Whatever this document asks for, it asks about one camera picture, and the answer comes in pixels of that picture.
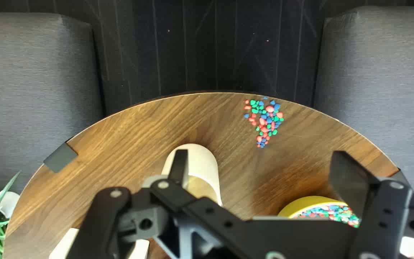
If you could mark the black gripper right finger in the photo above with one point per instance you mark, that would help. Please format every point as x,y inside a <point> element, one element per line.
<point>380,216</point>

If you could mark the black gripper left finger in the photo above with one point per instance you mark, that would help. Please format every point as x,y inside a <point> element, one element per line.
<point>114,216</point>

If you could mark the coloured beads filling bowl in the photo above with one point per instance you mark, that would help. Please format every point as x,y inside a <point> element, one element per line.
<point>334,213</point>

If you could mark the white napkin under beige cup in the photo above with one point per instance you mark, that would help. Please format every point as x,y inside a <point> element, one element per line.
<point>149,180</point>

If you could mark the grey square table tab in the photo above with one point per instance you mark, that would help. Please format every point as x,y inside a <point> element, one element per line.
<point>61,157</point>

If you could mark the yellow plastic bowl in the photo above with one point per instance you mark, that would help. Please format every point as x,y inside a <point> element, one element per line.
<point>295,207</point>

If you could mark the beige empty paper cup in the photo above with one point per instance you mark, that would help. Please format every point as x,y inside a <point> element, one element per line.
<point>202,166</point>

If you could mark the white plant pot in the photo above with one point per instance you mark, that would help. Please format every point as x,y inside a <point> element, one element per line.
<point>6,202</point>

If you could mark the grey fabric sofa cushion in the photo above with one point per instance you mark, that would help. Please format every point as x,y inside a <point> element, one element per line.
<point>384,81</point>
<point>29,87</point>

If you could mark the loose coloured bead pile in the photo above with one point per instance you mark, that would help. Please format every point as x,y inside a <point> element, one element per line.
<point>265,120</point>

